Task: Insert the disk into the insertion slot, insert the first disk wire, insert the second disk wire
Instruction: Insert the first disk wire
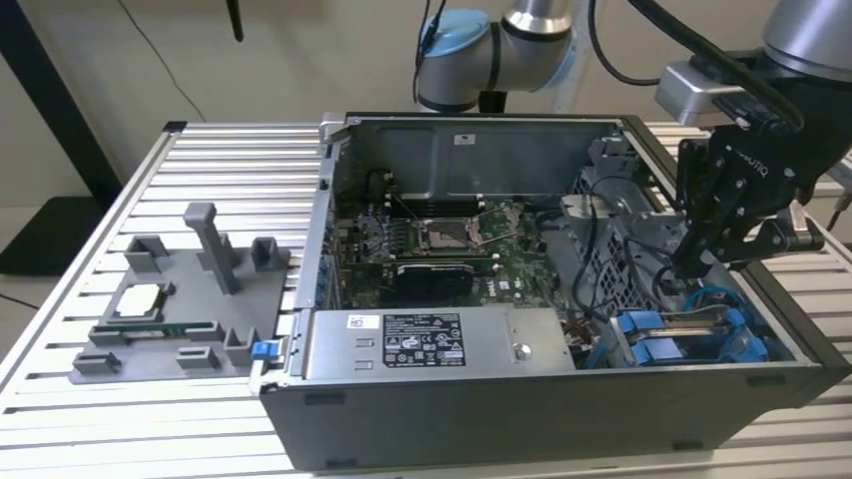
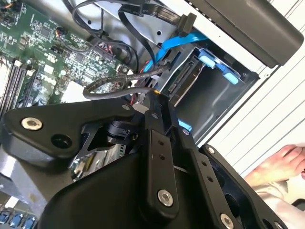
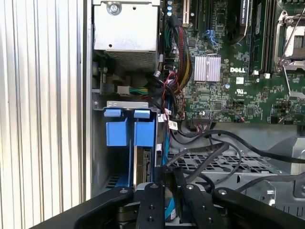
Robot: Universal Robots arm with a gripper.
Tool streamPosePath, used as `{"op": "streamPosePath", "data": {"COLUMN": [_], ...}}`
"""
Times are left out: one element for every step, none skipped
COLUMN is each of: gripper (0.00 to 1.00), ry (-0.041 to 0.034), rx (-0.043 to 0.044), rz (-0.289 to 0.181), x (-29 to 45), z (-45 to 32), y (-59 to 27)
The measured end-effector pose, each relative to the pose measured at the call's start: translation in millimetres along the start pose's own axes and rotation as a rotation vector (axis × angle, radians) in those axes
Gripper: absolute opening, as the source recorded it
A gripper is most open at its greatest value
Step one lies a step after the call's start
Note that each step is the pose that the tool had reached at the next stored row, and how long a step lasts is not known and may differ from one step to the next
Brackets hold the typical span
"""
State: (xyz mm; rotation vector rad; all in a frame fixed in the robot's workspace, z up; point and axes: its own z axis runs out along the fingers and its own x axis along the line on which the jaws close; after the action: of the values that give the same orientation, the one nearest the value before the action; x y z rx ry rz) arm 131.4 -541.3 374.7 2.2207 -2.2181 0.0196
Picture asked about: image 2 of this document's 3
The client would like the hard disk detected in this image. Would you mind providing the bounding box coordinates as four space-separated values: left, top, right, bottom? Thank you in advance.
158 46 240 101

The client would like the black sleeved disk power wire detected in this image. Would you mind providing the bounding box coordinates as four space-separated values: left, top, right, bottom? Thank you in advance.
82 63 173 102

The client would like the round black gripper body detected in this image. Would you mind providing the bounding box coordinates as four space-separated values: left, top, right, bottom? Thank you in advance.
38 152 214 229

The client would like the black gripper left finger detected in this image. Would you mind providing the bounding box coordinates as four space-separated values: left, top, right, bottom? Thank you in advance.
1 92 180 219

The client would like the blue disk wire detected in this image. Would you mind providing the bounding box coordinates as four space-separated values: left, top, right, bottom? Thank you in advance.
142 30 206 73

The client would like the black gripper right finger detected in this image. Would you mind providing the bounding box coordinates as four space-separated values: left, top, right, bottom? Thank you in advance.
159 94 286 229

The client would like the person hand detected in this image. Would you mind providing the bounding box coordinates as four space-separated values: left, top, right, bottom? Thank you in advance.
244 144 305 189

